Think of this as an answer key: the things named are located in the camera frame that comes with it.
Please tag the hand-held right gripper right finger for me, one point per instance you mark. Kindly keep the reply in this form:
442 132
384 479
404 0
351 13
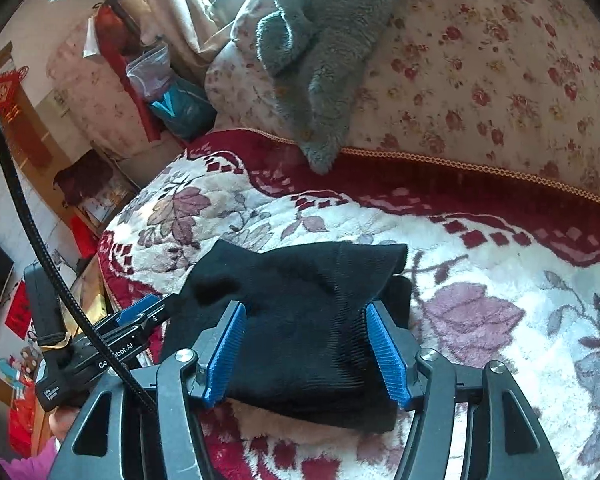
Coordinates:
387 355

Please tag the grey fleece garment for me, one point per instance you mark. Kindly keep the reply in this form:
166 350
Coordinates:
330 35

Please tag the wooden door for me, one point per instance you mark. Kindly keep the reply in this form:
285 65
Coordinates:
35 130

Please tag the black pants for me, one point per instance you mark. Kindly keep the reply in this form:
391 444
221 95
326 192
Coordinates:
290 310

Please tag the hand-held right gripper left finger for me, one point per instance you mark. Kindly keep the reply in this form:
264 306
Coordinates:
225 355

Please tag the wooden cabinet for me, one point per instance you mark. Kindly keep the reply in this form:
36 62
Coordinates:
92 290

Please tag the teal bag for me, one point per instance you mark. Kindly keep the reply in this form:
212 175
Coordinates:
182 110

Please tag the beige curtain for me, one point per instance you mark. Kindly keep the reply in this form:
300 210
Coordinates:
180 0

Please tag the red hanging garment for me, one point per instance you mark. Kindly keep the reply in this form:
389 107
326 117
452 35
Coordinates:
112 30

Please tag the red knot wall decoration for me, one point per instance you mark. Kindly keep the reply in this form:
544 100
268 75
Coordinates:
2 92

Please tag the dark cloth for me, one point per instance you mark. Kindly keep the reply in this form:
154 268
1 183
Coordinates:
80 177

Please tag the red paper wall decoration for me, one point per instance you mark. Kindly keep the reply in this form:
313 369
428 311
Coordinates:
19 310

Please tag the cream floral quilt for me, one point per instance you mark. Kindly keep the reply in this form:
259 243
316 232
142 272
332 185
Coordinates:
480 85

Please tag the red and white plush blanket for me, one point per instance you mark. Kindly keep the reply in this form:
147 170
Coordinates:
480 285

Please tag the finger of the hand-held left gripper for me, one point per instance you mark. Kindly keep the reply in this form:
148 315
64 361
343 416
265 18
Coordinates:
137 307
145 322

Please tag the faded floral cloth cover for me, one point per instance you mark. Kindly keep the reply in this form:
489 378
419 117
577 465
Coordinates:
95 105

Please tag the person's left forearm pink sleeve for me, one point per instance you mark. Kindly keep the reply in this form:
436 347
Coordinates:
30 465

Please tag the clear plastic bag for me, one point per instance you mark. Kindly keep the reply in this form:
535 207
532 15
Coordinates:
150 72

